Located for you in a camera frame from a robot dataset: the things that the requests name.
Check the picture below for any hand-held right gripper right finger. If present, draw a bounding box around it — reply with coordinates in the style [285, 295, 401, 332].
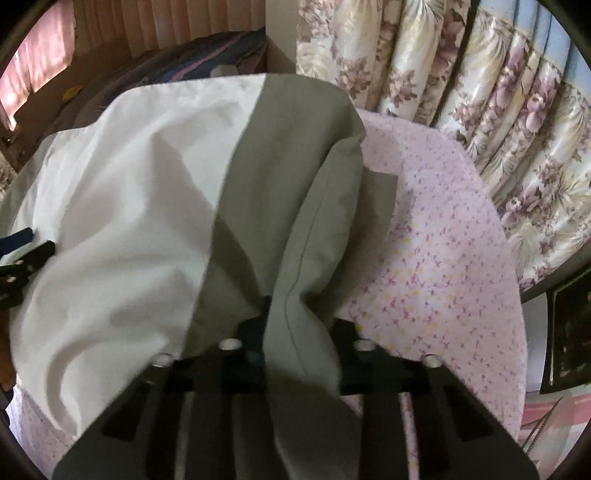
[330, 318, 541, 480]

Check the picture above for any blue floral curtain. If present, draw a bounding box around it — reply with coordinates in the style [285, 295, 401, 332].
[295, 0, 591, 291]

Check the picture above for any pink floral bed sheet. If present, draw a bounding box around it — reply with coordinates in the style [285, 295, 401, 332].
[9, 108, 529, 480]

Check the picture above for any olive and white jacket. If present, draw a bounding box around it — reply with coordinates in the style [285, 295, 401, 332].
[0, 73, 400, 480]

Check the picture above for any pink window curtain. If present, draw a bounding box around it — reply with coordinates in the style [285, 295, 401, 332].
[0, 7, 77, 132]

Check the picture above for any dark cabinet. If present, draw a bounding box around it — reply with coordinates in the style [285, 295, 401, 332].
[540, 274, 591, 395]

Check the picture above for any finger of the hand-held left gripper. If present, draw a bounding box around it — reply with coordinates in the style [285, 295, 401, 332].
[0, 241, 56, 311]
[0, 228, 35, 257]

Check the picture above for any white wardrobe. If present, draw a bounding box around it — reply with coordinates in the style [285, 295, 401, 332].
[265, 28, 298, 75]

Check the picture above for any bed with striped blanket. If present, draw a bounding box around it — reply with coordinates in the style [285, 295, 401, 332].
[41, 30, 269, 139]

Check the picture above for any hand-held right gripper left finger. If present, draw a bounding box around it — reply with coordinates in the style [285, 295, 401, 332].
[53, 295, 273, 480]

